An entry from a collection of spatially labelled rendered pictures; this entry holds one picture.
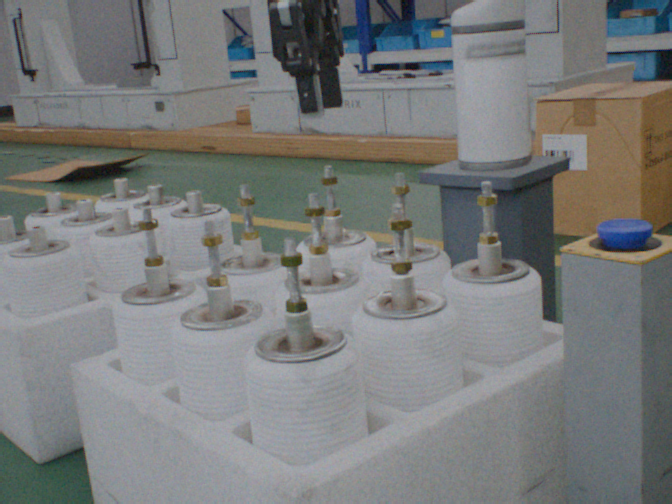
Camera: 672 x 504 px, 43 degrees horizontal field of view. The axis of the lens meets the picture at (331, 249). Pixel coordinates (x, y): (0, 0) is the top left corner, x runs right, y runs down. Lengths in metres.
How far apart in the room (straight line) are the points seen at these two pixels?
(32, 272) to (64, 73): 4.14
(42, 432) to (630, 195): 1.25
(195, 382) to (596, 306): 0.35
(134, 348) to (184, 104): 3.30
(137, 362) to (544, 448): 0.40
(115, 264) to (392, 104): 2.07
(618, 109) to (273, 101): 1.97
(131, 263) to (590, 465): 0.68
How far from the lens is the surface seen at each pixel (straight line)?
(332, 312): 0.81
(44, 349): 1.11
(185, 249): 1.23
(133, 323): 0.85
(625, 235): 0.67
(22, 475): 1.15
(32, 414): 1.13
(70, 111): 4.88
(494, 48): 1.09
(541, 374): 0.81
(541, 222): 1.14
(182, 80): 4.12
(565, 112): 1.90
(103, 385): 0.87
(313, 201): 0.83
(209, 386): 0.76
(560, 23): 2.81
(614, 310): 0.67
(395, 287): 0.75
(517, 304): 0.81
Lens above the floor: 0.50
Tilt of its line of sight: 15 degrees down
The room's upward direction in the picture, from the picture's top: 6 degrees counter-clockwise
